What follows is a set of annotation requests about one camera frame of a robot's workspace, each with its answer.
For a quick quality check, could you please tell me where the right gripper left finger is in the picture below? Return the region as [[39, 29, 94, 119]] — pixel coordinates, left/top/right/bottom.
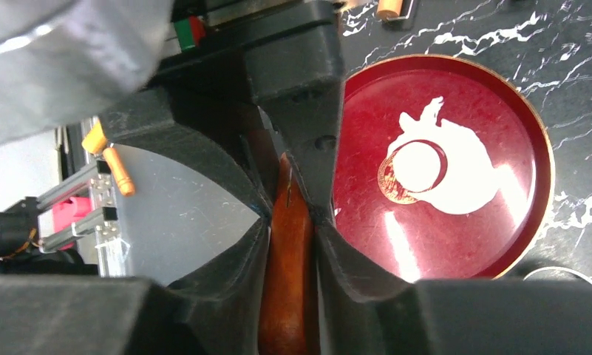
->
[[0, 219, 269, 354]]

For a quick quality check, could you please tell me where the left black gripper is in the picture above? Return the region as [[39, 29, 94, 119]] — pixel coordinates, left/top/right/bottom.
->
[[99, 1, 344, 222]]

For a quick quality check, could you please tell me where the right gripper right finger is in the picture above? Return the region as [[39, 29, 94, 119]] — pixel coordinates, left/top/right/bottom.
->
[[316, 223, 592, 354]]

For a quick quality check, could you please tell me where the scraper knife orange handle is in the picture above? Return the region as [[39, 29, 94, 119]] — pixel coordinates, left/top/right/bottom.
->
[[257, 129, 321, 354]]

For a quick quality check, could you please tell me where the white dough piece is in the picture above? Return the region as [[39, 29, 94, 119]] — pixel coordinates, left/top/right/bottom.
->
[[378, 97, 498, 215]]

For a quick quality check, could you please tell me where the metal ring cutter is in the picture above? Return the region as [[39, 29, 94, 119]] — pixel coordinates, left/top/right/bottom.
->
[[522, 266, 592, 287]]

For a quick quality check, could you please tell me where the wooden rolling pin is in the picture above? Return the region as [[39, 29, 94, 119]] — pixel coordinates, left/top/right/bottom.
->
[[375, 0, 415, 21]]

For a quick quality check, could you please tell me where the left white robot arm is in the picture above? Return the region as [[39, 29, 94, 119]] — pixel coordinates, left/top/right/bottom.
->
[[0, 1, 344, 220]]

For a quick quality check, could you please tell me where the cut round dough wrapper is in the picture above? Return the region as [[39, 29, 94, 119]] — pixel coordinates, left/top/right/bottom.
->
[[392, 141, 441, 192]]

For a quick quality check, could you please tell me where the round red tray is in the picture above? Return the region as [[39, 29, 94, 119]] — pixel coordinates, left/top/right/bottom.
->
[[333, 55, 554, 282]]

